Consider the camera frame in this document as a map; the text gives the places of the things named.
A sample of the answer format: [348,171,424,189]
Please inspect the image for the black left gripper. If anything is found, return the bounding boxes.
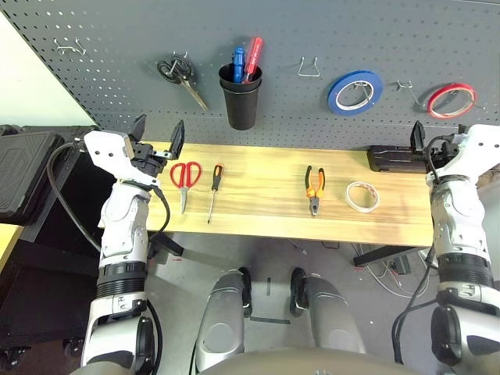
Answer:
[130,114,186,176]

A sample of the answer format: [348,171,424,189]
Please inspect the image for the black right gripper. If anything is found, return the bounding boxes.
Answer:
[409,120,469,171]

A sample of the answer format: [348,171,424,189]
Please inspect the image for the red handled scissors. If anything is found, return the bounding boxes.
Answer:
[170,161,203,215]

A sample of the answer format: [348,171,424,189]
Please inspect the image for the black orange screwdriver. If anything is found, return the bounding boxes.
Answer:
[206,164,225,226]

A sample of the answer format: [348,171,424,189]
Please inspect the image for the white tape roll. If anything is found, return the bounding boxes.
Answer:
[345,180,380,214]

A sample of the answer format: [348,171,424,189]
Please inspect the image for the orange black pliers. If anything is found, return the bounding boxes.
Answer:
[304,165,327,217]

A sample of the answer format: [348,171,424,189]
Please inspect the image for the grey perforated pegboard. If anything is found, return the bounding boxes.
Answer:
[0,0,500,153]

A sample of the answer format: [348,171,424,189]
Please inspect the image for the red tape roll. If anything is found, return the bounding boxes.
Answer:
[427,82,478,120]

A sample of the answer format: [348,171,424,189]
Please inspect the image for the small black tool case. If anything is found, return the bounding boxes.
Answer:
[366,145,430,175]

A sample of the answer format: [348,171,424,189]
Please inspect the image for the metal peg hook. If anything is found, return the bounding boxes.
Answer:
[170,50,189,76]
[352,80,377,106]
[396,80,429,110]

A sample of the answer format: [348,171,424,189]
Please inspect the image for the brown side bench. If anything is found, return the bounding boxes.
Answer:
[478,166,500,189]

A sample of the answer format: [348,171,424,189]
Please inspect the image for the black plastic cup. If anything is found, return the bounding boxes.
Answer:
[220,80,262,131]
[218,63,264,95]

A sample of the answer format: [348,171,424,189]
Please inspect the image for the blue tape roll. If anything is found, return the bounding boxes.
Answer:
[327,70,384,116]

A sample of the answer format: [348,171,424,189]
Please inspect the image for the large black carry case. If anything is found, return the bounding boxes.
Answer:
[0,124,66,227]

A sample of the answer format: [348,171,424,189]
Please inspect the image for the black power adapter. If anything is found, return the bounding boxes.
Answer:
[392,255,411,277]

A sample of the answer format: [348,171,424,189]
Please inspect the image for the black cabinet on casters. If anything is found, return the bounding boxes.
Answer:
[0,124,184,364]

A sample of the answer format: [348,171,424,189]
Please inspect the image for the yellow panel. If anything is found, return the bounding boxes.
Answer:
[0,223,25,269]

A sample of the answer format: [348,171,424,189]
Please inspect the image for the silver left robot leg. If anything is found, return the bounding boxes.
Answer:
[194,266,253,374]

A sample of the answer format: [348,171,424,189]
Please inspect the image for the silver robot leg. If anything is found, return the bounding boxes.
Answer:
[194,266,253,374]
[289,266,366,355]

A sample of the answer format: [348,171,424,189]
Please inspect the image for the silver right robot leg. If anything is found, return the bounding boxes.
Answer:
[289,266,366,355]

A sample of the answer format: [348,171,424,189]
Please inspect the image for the long black floor tape strip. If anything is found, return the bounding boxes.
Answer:
[249,315,292,326]

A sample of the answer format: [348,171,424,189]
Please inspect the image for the grey robot torso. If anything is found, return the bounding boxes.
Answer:
[70,347,442,375]

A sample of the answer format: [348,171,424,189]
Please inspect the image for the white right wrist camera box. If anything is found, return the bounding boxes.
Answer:
[427,123,500,184]

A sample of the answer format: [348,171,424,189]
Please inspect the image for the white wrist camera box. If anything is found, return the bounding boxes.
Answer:
[427,123,500,184]
[83,130,159,187]

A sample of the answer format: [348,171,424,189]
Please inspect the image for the black handled scissors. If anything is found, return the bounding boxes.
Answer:
[156,54,209,113]

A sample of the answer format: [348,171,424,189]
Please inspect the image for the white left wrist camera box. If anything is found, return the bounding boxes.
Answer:
[83,130,159,187]

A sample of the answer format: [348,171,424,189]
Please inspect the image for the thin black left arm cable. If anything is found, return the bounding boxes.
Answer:
[151,186,172,240]

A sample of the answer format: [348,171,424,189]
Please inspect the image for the blue handled screwdriver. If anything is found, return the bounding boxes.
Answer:
[232,46,246,84]

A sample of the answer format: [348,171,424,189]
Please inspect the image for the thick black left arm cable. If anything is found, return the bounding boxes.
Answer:
[46,142,103,253]

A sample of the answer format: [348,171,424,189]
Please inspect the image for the double wire hook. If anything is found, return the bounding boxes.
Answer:
[54,37,87,56]

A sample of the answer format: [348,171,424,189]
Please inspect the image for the wire loop tool holder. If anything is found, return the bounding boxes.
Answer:
[297,56,322,78]

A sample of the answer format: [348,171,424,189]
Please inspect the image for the white floor cables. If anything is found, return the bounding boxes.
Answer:
[366,244,430,300]

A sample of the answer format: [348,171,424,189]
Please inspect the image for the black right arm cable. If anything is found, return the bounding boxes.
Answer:
[391,245,441,366]

